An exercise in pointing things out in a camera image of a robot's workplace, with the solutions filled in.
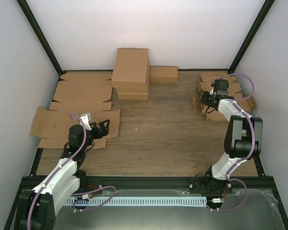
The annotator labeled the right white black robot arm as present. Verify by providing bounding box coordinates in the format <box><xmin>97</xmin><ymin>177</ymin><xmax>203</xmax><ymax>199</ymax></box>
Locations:
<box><xmin>200</xmin><ymin>79</ymin><xmax>263</xmax><ymax>193</ymax></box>

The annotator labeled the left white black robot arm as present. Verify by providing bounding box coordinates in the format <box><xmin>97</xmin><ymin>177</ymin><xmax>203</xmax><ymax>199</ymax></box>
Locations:
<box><xmin>14</xmin><ymin>114</ymin><xmax>110</xmax><ymax>230</ymax></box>

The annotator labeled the large folded cardboard box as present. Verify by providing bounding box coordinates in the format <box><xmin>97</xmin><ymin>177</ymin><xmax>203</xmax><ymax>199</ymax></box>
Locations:
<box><xmin>111</xmin><ymin>48</ymin><xmax>150</xmax><ymax>93</ymax></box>

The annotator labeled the small folded cardboard box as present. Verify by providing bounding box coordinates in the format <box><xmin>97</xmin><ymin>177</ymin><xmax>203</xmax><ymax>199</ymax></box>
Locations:
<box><xmin>150</xmin><ymin>66</ymin><xmax>179</xmax><ymax>83</ymax></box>

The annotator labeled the stack of small cardboard blanks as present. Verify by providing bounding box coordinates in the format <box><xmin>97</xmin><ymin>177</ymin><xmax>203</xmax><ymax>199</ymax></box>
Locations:
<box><xmin>191</xmin><ymin>71</ymin><xmax>257</xmax><ymax>122</ymax></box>

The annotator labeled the large flat cardboard blank front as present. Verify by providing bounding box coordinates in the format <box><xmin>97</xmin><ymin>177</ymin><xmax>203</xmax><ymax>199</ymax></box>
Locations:
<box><xmin>30</xmin><ymin>107</ymin><xmax>120</xmax><ymax>149</ymax></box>

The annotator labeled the large flat cardboard blank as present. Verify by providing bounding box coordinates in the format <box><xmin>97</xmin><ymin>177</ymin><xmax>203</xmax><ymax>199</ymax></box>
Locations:
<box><xmin>49</xmin><ymin>72</ymin><xmax>112</xmax><ymax>113</ymax></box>
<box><xmin>30</xmin><ymin>107</ymin><xmax>120</xmax><ymax>149</ymax></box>

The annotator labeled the large flat cardboard blank back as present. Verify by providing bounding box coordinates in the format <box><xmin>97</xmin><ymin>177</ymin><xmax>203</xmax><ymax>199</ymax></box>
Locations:
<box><xmin>49</xmin><ymin>72</ymin><xmax>112</xmax><ymax>113</ymax></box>

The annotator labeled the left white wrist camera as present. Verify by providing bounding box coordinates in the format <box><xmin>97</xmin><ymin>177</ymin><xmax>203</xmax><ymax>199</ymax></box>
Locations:
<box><xmin>80</xmin><ymin>113</ymin><xmax>92</xmax><ymax>131</ymax></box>

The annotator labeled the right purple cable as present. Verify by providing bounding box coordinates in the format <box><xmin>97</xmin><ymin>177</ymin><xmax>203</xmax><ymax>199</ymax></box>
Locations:
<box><xmin>207</xmin><ymin>73</ymin><xmax>259</xmax><ymax>213</ymax></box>

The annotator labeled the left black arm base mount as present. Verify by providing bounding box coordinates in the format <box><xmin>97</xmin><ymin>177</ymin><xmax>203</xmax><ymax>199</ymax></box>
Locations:
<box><xmin>75</xmin><ymin>170</ymin><xmax>104</xmax><ymax>193</ymax></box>

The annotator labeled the black aluminium frame rail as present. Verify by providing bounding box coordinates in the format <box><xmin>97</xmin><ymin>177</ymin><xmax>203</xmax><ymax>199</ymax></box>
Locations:
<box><xmin>21</xmin><ymin>176</ymin><xmax>276</xmax><ymax>192</ymax></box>

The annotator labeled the right black frame post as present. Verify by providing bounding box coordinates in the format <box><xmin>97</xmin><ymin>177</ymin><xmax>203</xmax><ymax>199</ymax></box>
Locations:
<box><xmin>228</xmin><ymin>0</ymin><xmax>275</xmax><ymax>73</ymax></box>

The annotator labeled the black frame post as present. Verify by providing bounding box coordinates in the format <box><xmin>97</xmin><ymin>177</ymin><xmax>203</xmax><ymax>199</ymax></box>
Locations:
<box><xmin>16</xmin><ymin>0</ymin><xmax>63</xmax><ymax>76</ymax></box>
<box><xmin>228</xmin><ymin>0</ymin><xmax>275</xmax><ymax>73</ymax></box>

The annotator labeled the light blue slotted cable duct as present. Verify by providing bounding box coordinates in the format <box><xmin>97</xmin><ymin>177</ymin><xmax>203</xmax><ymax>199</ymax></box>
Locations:
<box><xmin>64</xmin><ymin>196</ymin><xmax>207</xmax><ymax>207</ymax></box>

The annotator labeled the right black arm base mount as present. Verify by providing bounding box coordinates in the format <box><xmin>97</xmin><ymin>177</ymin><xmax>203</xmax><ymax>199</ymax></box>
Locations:
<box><xmin>188</xmin><ymin>166</ymin><xmax>228</xmax><ymax>195</ymax></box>

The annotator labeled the left black frame post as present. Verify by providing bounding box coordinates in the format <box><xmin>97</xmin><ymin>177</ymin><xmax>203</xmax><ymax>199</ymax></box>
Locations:
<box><xmin>16</xmin><ymin>0</ymin><xmax>63</xmax><ymax>76</ymax></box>

